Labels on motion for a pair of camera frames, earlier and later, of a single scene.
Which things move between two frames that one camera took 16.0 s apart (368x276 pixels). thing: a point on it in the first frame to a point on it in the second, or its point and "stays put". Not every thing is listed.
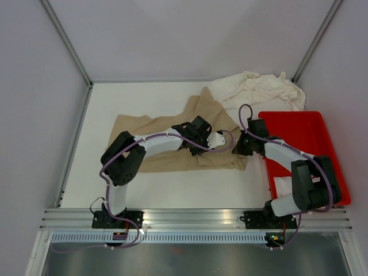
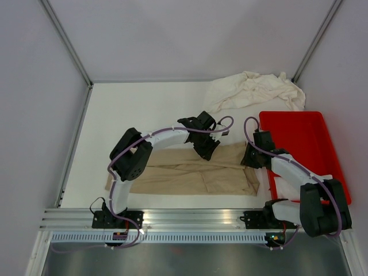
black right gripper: (238, 148) to (246, 160)
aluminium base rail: (76, 219) stays put
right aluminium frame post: (336, 4) stays put
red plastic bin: (305, 131) stays put
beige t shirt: (206, 107) to (182, 171)
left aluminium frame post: (68, 43) stays put
